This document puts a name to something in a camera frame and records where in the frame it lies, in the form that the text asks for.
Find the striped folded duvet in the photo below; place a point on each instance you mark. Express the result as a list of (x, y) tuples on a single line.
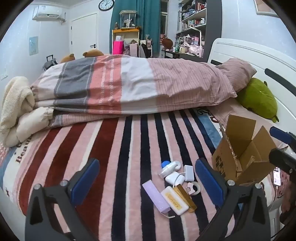
[(89, 89)]

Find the yellow white shelf cabinet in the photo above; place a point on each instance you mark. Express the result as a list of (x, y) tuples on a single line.
[(127, 35)]

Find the cluttered desk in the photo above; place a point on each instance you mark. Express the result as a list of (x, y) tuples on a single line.
[(182, 48)]

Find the white bed headboard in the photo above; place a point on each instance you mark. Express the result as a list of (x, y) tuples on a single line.
[(272, 66)]

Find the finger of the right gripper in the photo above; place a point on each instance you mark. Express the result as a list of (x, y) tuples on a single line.
[(286, 137)]

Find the brown cardboard box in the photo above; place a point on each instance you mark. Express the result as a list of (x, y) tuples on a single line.
[(241, 155)]

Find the pink tape roll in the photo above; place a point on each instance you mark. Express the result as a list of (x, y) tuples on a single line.
[(193, 188)]

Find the blue wall poster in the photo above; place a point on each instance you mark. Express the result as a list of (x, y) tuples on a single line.
[(33, 45)]

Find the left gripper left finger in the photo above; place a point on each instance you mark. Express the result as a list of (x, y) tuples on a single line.
[(51, 213)]

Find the cream fleece blanket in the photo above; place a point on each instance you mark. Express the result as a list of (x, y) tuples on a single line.
[(19, 118)]

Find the gold rectangular box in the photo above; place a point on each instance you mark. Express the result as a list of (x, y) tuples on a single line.
[(185, 197)]

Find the lilac rectangular power bank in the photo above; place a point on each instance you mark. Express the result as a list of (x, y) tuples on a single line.
[(156, 197)]

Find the white bottle blue cap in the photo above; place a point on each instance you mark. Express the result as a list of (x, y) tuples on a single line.
[(169, 167)]

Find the black suitcase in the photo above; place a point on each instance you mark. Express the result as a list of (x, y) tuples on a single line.
[(50, 61)]

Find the pink gift bag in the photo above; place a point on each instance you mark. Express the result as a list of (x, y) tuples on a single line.
[(118, 47)]

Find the striped plush bed blanket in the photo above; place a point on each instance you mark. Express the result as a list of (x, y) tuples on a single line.
[(130, 150)]

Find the pink striped pillow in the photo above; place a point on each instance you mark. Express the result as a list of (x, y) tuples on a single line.
[(239, 72)]

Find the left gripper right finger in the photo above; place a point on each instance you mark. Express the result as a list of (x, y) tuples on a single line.
[(242, 213)]

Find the white door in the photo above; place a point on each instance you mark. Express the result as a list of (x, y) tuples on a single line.
[(83, 35)]

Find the dark bookshelf with items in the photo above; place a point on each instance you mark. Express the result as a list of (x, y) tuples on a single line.
[(202, 21)]

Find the green plush toy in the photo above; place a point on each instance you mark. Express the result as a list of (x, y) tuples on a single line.
[(258, 98)]

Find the teal curtain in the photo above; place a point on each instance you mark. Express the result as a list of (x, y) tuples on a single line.
[(148, 18)]

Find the round wall clock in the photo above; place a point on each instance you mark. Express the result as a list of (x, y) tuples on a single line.
[(106, 5)]

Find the white earbuds case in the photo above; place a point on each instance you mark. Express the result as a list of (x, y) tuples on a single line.
[(175, 178)]

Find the white air conditioner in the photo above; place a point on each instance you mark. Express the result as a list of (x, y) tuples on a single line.
[(49, 13)]

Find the white adapter with cable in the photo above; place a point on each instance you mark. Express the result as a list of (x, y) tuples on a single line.
[(187, 176)]

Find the brown teddy bear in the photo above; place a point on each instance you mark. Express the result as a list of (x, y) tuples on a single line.
[(68, 58), (92, 53)]

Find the framed wall picture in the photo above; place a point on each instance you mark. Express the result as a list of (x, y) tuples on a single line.
[(262, 8)]

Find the white soap box gold label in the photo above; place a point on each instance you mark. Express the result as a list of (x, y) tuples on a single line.
[(175, 201)]

